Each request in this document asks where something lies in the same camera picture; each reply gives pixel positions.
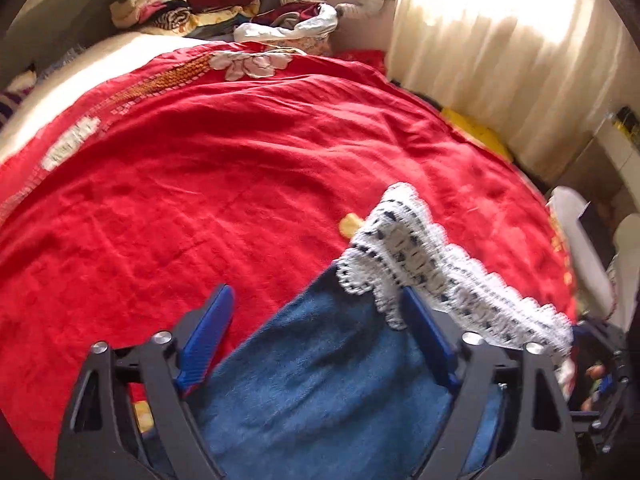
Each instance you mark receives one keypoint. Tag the dark red crumpled garment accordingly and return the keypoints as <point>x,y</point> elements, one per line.
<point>295,12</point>

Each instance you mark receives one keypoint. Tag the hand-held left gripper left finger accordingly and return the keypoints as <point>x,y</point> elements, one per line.
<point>207,340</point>

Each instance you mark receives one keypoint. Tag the cream bed sheet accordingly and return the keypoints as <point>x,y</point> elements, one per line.
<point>75,70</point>

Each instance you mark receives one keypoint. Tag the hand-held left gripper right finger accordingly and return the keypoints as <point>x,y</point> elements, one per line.
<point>430,340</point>

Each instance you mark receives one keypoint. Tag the white cabinet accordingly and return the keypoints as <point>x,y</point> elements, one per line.
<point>620,147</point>

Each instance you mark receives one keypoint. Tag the red floral bedspread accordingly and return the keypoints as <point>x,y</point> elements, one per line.
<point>200,185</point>

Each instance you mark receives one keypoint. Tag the white crumpled garment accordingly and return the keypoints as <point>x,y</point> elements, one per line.
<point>290,30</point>

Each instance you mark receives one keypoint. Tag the grey headboard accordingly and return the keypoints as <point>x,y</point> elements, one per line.
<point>55,15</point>

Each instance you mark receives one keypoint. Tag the cream curtain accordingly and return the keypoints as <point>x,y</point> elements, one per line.
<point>500,50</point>

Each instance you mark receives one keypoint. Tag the striped purple garment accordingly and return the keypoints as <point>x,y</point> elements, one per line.
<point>11,97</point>

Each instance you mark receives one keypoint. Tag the white chair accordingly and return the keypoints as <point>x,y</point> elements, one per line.
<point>572,240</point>

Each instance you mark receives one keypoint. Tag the blue pants with lace trim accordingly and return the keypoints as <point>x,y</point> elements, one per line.
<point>325,385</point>

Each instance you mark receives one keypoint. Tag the red patterned cushion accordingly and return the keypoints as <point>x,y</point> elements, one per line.
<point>360,57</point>

